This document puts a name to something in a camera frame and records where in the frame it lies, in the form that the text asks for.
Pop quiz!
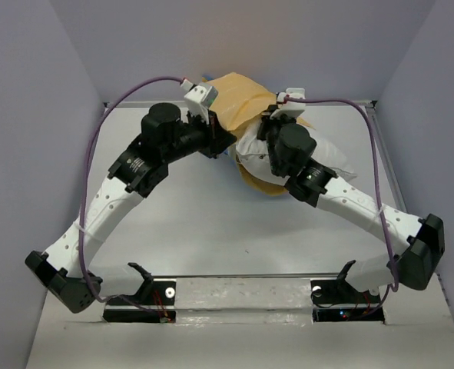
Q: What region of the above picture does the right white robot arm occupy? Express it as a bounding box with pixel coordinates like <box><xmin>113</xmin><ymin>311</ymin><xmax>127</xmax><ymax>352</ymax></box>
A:
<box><xmin>257</xmin><ymin>111</ymin><xmax>445</xmax><ymax>301</ymax></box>

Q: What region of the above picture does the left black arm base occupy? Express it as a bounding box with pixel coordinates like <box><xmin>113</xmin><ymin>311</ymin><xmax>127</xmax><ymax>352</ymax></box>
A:
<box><xmin>102</xmin><ymin>262</ymin><xmax>177</xmax><ymax>324</ymax></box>

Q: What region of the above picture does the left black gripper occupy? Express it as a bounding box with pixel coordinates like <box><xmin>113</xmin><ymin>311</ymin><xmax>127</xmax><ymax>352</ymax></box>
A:
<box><xmin>164</xmin><ymin>105</ymin><xmax>240</xmax><ymax>162</ymax></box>

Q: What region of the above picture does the aluminium table frame rail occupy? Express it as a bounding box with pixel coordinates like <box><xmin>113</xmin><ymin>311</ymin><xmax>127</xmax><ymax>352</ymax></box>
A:
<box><xmin>117</xmin><ymin>100</ymin><xmax>372</xmax><ymax>108</ymax></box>

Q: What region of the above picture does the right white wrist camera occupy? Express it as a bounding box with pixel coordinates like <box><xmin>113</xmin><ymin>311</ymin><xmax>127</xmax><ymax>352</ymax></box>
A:
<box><xmin>270</xmin><ymin>88</ymin><xmax>306</xmax><ymax>119</ymax></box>

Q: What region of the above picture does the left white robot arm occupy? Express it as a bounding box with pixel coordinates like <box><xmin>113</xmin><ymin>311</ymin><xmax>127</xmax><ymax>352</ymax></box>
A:
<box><xmin>25</xmin><ymin>102</ymin><xmax>236</xmax><ymax>314</ymax></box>

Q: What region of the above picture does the yellow pillowcase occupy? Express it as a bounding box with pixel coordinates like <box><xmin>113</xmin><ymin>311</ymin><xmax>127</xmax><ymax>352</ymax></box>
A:
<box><xmin>201</xmin><ymin>71</ymin><xmax>320</xmax><ymax>199</ymax></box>

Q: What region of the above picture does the white pillow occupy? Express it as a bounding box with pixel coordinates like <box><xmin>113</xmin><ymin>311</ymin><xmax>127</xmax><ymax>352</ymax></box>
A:
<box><xmin>234</xmin><ymin>122</ymin><xmax>358</xmax><ymax>185</ymax></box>

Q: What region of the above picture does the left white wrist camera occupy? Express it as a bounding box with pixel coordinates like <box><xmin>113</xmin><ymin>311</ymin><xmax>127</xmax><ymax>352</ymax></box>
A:
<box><xmin>181</xmin><ymin>78</ymin><xmax>218</xmax><ymax>116</ymax></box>

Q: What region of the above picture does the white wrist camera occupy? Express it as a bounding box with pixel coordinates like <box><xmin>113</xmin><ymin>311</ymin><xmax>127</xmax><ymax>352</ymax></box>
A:
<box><xmin>181</xmin><ymin>78</ymin><xmax>218</xmax><ymax>116</ymax></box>
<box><xmin>270</xmin><ymin>88</ymin><xmax>306</xmax><ymax>119</ymax></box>

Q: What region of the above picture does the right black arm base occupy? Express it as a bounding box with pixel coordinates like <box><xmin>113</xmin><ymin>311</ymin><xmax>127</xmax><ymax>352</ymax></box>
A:
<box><xmin>310</xmin><ymin>260</ymin><xmax>389</xmax><ymax>324</ymax></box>

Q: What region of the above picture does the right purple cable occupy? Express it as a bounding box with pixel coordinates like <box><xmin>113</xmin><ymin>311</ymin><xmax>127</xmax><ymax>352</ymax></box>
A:
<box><xmin>299</xmin><ymin>98</ymin><xmax>401</xmax><ymax>318</ymax></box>

